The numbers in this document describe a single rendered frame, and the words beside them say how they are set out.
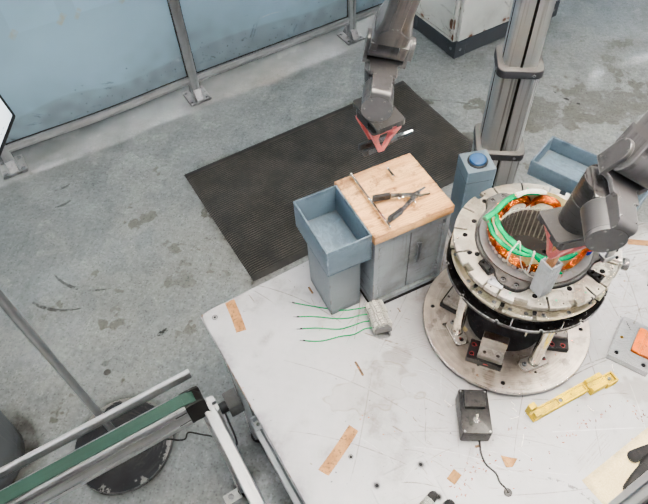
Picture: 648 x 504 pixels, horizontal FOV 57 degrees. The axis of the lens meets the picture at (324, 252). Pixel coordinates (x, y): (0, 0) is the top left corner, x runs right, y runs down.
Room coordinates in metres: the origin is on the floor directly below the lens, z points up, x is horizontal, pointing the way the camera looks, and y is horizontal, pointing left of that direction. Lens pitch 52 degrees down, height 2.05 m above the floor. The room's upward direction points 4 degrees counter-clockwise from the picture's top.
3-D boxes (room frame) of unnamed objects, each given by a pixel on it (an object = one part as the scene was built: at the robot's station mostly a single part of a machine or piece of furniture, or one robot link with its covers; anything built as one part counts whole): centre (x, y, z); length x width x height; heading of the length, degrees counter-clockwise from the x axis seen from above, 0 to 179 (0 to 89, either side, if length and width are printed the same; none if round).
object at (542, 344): (0.61, -0.46, 0.91); 0.02 x 0.02 x 0.21
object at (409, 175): (0.91, -0.16, 1.05); 0.20 x 0.19 x 0.02; 113
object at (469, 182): (1.03, -0.38, 0.91); 0.07 x 0.07 x 0.25; 8
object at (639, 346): (0.64, -0.73, 0.80); 0.07 x 0.05 x 0.01; 143
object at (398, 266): (0.91, -0.16, 0.91); 0.19 x 0.19 x 0.26; 23
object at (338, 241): (0.85, -0.02, 0.92); 0.17 x 0.11 x 0.28; 23
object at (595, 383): (0.53, -0.52, 0.80); 0.22 x 0.04 x 0.03; 112
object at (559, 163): (0.94, -0.62, 0.92); 0.25 x 0.11 x 0.28; 47
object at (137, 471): (0.79, 0.74, 0.01); 0.34 x 0.34 x 0.02
